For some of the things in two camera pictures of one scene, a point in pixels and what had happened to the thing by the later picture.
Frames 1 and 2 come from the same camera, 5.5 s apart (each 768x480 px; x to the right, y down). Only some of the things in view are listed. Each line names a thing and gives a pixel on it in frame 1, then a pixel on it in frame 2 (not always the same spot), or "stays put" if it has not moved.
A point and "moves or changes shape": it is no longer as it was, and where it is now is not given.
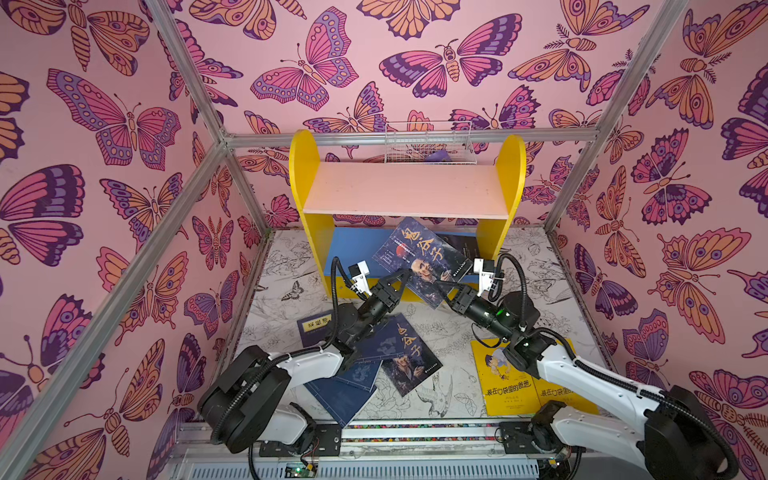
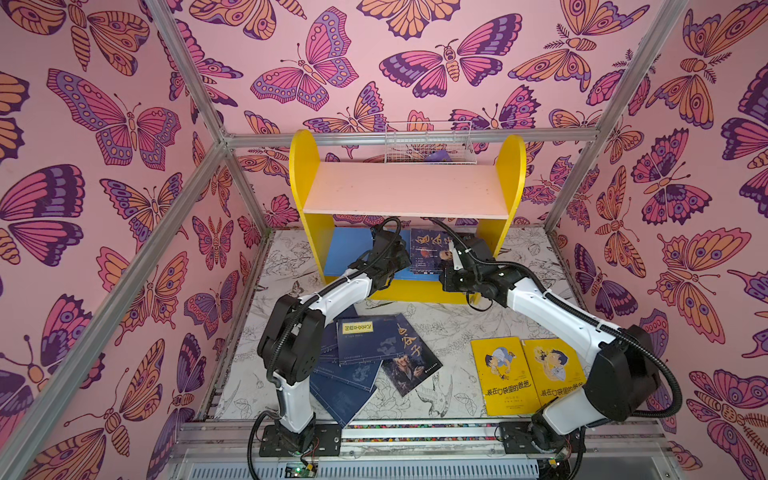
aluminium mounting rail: x=465 y=450 stays put
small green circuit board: x=298 y=470 stays put
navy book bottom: x=343 y=398 stays put
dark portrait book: x=411 y=246 moves or changes shape
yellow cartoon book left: x=508 y=387 stays put
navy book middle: x=362 y=373 stays put
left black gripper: x=385 y=303 to x=403 y=257
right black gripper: x=459 y=294 to x=454 y=271
